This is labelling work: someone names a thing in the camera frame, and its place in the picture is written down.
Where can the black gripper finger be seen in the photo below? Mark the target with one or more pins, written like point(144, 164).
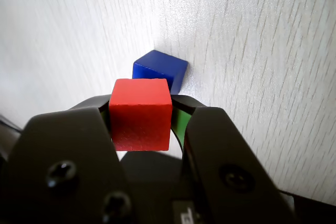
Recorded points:
point(65, 142)

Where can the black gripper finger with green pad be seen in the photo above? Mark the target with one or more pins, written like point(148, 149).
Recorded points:
point(223, 155)

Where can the red wooden cube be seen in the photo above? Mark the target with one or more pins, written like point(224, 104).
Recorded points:
point(141, 119)

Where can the blue wooden cube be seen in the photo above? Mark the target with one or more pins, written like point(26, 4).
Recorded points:
point(160, 66)

